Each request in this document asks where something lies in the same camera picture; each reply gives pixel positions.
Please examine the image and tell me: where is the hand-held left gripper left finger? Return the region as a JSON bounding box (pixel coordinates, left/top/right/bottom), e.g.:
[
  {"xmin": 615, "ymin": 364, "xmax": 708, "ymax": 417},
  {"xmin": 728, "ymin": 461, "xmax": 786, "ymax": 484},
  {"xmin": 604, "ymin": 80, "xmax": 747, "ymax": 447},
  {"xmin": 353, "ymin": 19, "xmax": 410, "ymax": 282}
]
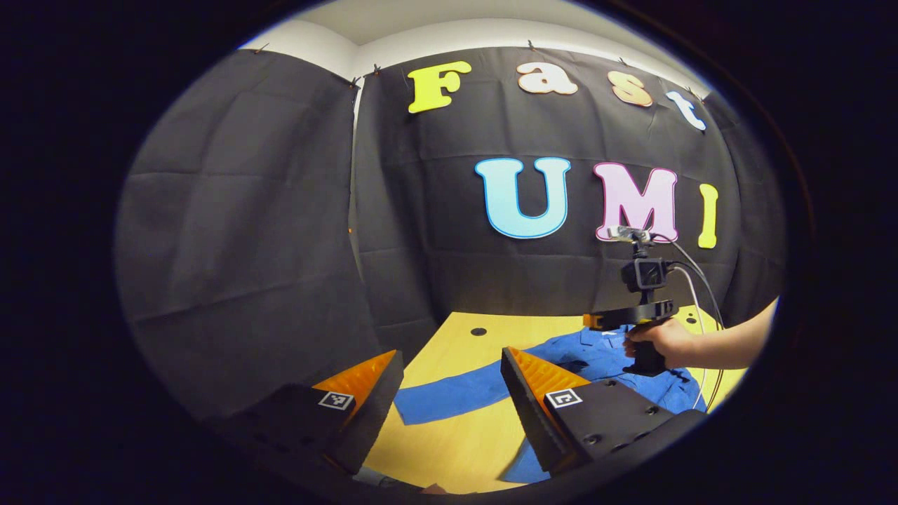
[{"xmin": 210, "ymin": 349, "xmax": 406, "ymax": 476}]

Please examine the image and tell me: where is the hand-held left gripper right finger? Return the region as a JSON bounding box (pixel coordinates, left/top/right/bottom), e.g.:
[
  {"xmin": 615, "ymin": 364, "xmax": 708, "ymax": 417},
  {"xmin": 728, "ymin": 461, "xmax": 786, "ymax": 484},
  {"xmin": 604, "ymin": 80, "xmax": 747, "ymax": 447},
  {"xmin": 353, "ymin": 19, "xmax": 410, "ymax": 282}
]
[{"xmin": 500, "ymin": 346, "xmax": 706, "ymax": 474}]

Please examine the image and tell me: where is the blue button shirt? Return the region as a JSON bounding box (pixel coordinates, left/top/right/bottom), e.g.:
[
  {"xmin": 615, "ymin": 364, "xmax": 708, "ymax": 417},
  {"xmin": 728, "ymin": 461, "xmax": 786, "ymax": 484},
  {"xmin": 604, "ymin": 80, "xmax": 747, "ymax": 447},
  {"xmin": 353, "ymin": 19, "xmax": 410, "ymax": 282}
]
[{"xmin": 393, "ymin": 326, "xmax": 708, "ymax": 485}]

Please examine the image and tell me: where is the black backdrop cloth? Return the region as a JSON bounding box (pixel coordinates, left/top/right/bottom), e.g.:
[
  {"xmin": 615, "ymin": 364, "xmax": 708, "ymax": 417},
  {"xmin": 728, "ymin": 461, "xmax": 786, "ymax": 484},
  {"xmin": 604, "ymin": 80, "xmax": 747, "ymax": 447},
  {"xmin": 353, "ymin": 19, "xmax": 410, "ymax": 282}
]
[{"xmin": 114, "ymin": 46, "xmax": 786, "ymax": 422}]

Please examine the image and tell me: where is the white cable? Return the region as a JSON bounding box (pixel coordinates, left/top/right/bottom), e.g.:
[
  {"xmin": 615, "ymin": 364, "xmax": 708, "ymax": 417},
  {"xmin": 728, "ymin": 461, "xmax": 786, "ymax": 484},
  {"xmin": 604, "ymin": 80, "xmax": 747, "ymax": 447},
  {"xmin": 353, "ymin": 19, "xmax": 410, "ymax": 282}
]
[{"xmin": 666, "ymin": 263, "xmax": 708, "ymax": 411}]

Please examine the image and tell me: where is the black cable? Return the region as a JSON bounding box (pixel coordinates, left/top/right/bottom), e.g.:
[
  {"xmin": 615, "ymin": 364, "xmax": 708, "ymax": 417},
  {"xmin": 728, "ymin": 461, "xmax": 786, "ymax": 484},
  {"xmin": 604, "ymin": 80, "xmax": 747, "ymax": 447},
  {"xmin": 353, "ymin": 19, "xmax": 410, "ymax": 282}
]
[{"xmin": 652, "ymin": 237, "xmax": 725, "ymax": 412}]

